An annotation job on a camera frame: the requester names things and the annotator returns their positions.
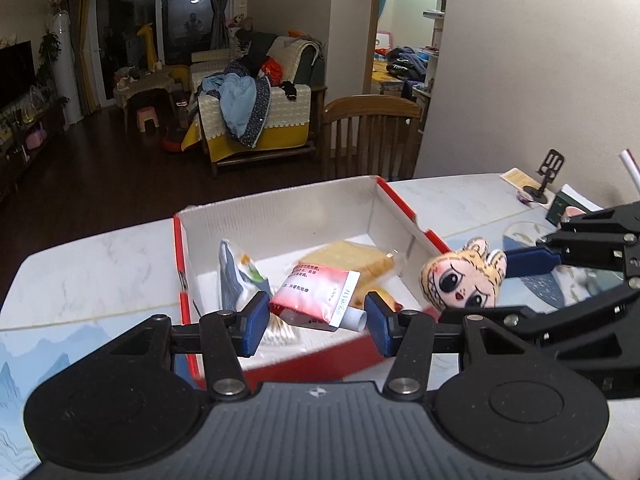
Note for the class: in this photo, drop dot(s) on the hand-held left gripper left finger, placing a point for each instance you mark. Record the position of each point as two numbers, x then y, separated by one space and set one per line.
255 325

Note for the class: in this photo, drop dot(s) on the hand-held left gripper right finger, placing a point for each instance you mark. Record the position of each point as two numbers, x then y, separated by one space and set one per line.
377 325

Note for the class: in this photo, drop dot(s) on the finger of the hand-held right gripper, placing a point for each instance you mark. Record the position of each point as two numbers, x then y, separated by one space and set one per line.
500 317
530 261

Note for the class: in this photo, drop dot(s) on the bag of cotton swabs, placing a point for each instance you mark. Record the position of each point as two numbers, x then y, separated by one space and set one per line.
280 335

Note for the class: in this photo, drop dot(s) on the wet wipes pack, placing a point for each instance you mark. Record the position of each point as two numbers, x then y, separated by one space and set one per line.
235 280

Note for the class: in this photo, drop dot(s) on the plush doll face charm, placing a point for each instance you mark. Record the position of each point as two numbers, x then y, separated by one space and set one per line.
460 280

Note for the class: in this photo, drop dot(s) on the red white tube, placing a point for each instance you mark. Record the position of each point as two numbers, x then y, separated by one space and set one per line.
310 290

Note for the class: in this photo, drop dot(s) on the yellow sponge pack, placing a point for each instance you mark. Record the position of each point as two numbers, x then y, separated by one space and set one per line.
345 257

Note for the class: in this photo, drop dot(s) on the red cardboard box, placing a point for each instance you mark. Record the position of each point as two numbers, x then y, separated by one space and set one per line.
280 220

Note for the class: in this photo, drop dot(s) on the yellow notepad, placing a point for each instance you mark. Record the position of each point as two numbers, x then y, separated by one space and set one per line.
517 177

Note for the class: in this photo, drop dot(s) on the black phone stand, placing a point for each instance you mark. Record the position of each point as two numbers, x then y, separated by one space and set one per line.
547 170

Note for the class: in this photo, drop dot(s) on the white rolled paper tube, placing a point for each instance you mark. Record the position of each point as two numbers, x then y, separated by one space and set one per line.
631 167

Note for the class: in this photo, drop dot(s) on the wooden dining chair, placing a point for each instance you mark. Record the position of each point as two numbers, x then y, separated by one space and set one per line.
370 135

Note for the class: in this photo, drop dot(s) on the fabric sofa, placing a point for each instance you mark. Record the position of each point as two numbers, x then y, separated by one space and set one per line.
290 125

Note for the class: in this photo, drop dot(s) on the pile of clothes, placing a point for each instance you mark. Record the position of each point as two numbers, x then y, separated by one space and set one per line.
240 100

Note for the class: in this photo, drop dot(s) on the bed with clothes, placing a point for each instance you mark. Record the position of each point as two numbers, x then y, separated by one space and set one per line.
400 70

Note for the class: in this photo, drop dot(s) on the pink plastic stool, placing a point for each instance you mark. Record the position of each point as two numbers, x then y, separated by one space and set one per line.
148 119

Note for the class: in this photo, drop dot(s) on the black glove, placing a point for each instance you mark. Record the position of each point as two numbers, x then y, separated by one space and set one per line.
289 89

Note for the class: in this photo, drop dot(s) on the orange bag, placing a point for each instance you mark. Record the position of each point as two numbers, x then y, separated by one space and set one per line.
272 70

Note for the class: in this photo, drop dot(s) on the coffee table with cloth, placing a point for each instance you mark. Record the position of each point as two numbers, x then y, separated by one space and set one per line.
142 85

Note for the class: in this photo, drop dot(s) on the dark wooden tv cabinet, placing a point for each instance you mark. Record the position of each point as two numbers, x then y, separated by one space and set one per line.
25 160

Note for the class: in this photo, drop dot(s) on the pink bag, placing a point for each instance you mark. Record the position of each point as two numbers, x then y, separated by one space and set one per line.
36 138

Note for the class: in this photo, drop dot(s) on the yellow giraffe toy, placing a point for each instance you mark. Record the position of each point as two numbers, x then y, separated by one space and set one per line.
147 45

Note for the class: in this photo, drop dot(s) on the white tower air conditioner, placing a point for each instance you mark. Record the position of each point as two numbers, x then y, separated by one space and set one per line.
65 70

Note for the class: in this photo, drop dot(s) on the grey curtain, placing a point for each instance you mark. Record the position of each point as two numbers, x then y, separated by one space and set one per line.
217 5

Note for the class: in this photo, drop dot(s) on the leafy house plant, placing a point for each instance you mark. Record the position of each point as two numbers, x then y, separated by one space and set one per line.
50 55

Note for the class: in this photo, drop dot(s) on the flat screen television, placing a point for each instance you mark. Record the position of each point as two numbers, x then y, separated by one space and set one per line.
15 75

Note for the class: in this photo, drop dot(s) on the white wall shelf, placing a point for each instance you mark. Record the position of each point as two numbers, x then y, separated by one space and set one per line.
436 35

